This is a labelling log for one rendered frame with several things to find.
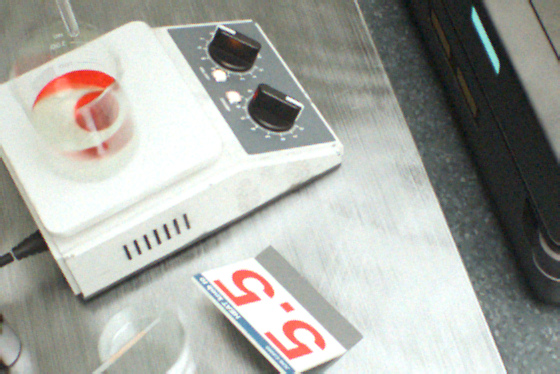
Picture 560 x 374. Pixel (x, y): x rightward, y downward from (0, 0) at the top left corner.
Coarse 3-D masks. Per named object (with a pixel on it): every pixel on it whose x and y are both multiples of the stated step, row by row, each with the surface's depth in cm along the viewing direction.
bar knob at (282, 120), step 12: (264, 84) 78; (264, 96) 78; (276, 96) 78; (288, 96) 78; (252, 108) 78; (264, 108) 78; (276, 108) 78; (288, 108) 78; (300, 108) 78; (264, 120) 78; (276, 120) 78; (288, 120) 78
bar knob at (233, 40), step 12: (216, 36) 80; (228, 36) 80; (240, 36) 80; (216, 48) 81; (228, 48) 81; (240, 48) 80; (252, 48) 80; (216, 60) 80; (228, 60) 80; (240, 60) 81; (252, 60) 81
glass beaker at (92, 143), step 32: (32, 32) 68; (64, 32) 69; (96, 32) 68; (32, 64) 70; (64, 64) 72; (96, 64) 72; (128, 64) 67; (32, 96) 71; (128, 96) 70; (32, 128) 69; (64, 128) 67; (96, 128) 68; (128, 128) 71; (64, 160) 71; (96, 160) 71; (128, 160) 73
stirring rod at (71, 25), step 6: (60, 0) 62; (66, 0) 62; (60, 6) 63; (66, 6) 63; (66, 12) 63; (66, 18) 63; (72, 18) 64; (66, 24) 64; (72, 24) 64; (72, 30) 64; (78, 30) 65; (72, 36) 65
